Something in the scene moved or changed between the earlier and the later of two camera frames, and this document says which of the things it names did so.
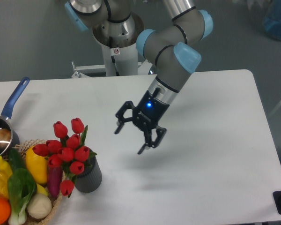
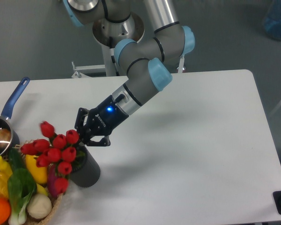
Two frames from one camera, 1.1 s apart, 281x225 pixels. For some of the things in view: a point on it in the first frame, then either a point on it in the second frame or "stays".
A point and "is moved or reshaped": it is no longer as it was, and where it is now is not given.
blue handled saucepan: x=3 y=138 stays
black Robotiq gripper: x=150 y=108 to x=103 y=120
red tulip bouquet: x=68 y=152 is moved or reshaped
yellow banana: x=41 y=190 stays
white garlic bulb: x=39 y=206 stays
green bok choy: x=21 y=185 stays
